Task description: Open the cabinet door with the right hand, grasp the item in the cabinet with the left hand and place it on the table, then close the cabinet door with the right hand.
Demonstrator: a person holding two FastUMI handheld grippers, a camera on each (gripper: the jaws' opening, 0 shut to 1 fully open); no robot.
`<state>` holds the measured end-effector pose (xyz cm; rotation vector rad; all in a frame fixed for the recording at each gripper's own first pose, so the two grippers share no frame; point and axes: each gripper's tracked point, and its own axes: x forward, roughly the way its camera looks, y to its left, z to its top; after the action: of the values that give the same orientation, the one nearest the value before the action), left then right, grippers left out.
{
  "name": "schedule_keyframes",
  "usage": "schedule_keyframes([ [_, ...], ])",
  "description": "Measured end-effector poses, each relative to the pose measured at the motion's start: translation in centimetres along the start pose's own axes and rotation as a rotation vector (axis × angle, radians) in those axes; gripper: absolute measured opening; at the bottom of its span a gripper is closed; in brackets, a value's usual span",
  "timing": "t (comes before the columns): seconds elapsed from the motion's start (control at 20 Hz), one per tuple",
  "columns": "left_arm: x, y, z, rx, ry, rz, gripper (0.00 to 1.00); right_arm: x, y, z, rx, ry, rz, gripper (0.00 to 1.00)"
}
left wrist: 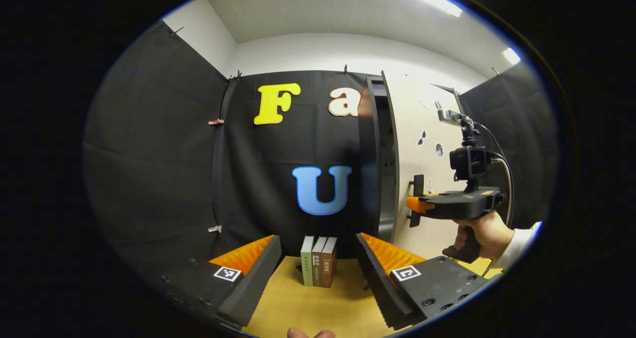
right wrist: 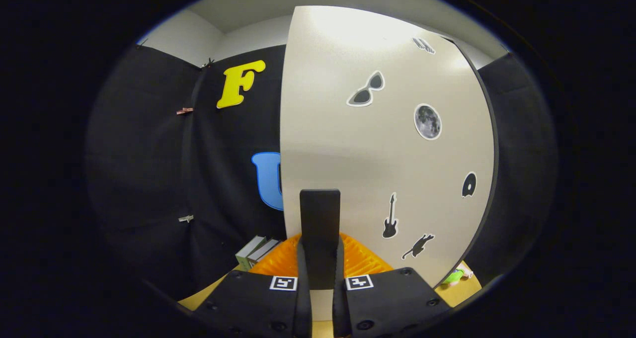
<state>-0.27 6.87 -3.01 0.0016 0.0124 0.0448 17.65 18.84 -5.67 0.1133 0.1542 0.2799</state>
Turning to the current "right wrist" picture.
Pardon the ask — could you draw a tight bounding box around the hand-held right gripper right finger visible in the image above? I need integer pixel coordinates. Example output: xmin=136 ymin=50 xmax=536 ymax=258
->
xmin=332 ymin=233 xmax=453 ymax=338

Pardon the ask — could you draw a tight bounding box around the black backdrop cloth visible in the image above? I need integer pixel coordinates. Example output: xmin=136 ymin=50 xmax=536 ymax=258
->
xmin=84 ymin=44 xmax=559 ymax=299

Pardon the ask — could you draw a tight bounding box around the green and white book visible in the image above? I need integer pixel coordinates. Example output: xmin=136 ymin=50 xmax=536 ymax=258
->
xmin=235 ymin=235 xmax=267 ymax=271

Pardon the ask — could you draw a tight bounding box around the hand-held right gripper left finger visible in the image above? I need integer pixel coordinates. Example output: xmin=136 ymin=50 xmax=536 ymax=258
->
xmin=191 ymin=234 xmax=313 ymax=338

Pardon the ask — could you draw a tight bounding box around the beige cabinet door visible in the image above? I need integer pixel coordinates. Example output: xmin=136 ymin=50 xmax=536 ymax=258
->
xmin=280 ymin=5 xmax=497 ymax=324

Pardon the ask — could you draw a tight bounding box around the green and white plush toy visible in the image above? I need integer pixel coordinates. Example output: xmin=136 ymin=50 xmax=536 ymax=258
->
xmin=440 ymin=267 xmax=474 ymax=286

